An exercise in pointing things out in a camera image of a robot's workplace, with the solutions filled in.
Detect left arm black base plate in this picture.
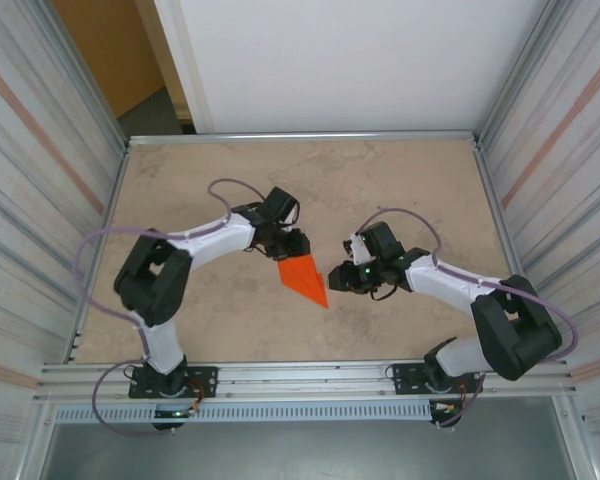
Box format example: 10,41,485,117
128,365,219,401

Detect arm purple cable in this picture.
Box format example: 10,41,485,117
357,208,580,430
76,178,269,438

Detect long aluminium table edge rail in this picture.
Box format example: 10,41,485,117
126,130,483,149

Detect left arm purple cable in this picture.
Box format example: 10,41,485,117
76,178,269,438

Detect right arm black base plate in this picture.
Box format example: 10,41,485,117
390,360,482,399

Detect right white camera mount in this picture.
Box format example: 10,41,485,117
343,234,372,265

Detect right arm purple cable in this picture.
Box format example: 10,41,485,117
357,208,580,430

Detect brown wooden door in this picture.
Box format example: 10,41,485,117
51,0,170,120

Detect grey slotted cable duct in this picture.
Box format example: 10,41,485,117
53,401,435,425

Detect wide aluminium mounting rail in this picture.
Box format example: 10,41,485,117
37,355,580,403

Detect white door frame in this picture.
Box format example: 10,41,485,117
152,0,216,135

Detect aluminium table side rail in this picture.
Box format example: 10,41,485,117
68,142,132,364
472,139,546,357

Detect orange paper sheet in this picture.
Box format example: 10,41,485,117
276,253,330,309

